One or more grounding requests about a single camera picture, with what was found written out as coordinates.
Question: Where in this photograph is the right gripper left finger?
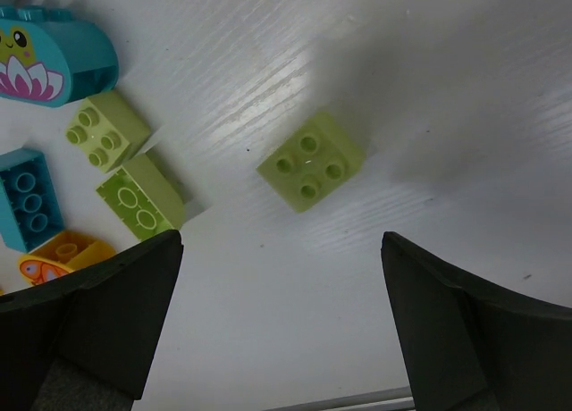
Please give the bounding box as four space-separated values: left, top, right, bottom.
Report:
1 230 183 410

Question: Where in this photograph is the aluminium rail front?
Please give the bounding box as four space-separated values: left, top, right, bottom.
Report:
272 386 416 411

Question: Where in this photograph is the orange butterfly lego brick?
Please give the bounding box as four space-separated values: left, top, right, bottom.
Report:
19 231 116 286

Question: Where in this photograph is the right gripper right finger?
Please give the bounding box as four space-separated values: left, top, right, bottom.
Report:
381 232 571 410

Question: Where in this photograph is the teal long lego brick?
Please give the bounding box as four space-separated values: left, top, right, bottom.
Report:
1 147 64 253

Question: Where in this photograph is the teal frog lego brick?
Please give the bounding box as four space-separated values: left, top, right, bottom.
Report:
1 4 120 107

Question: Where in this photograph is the lime green lego brick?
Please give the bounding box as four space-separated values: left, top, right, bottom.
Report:
257 111 366 213
97 154 186 241
65 90 151 172

